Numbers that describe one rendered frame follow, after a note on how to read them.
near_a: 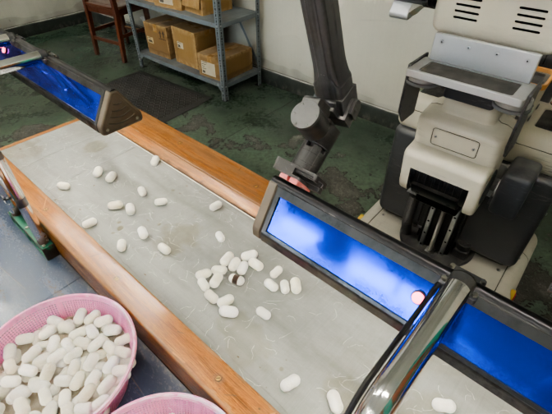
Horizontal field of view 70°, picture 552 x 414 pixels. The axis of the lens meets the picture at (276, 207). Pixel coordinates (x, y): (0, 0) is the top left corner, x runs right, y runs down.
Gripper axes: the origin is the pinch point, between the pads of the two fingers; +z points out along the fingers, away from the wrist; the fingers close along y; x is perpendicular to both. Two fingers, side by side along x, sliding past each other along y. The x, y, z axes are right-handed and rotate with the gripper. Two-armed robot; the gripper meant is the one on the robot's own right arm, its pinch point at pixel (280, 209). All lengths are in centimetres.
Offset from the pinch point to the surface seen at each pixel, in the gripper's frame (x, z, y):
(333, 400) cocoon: -5.4, 21.8, 28.5
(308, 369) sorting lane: -2.4, 21.3, 22.0
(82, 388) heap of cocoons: -18.9, 42.9, -4.7
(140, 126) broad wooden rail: 12, 0, -66
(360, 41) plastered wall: 148, -122, -95
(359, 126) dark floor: 180, -80, -80
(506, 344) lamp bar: -30, 1, 43
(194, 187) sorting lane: 9.9, 6.4, -31.5
